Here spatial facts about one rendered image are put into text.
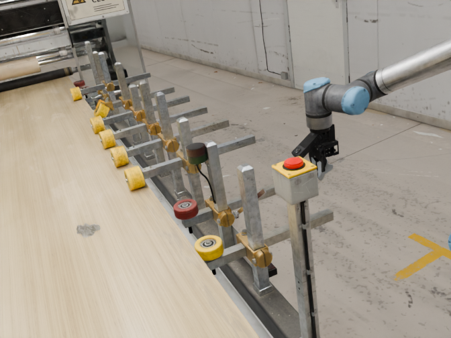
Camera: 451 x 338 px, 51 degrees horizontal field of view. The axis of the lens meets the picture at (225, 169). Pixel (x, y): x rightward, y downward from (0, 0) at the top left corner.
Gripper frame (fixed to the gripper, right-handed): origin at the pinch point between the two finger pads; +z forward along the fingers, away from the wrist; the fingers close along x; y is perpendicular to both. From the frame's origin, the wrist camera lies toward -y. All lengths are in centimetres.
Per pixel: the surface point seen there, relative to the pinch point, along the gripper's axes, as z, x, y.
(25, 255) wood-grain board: -8, 6, -103
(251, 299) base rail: 15, -27, -46
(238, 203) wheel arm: -2.4, -0.7, -33.7
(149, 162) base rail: 12, 91, -42
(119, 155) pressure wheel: -14, 48, -62
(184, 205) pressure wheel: -8, 0, -52
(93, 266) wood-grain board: -8, -13, -85
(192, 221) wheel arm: -2, -1, -51
